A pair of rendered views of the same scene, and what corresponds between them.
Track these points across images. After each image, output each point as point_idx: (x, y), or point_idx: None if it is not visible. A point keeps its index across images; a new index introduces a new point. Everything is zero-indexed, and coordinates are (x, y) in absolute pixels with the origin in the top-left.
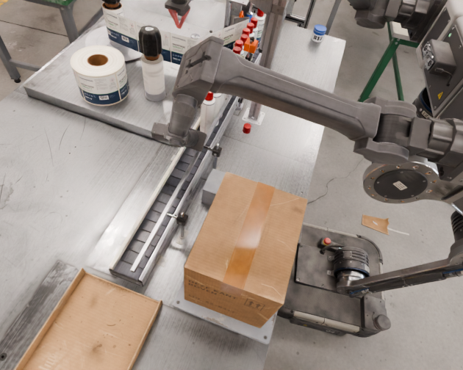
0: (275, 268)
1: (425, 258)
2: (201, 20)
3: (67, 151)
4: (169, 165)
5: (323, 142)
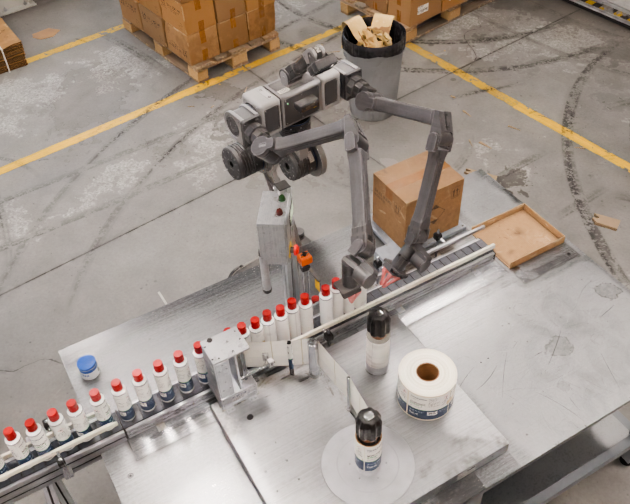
0: (421, 159)
1: (172, 271)
2: (205, 489)
3: (489, 360)
4: (409, 306)
5: None
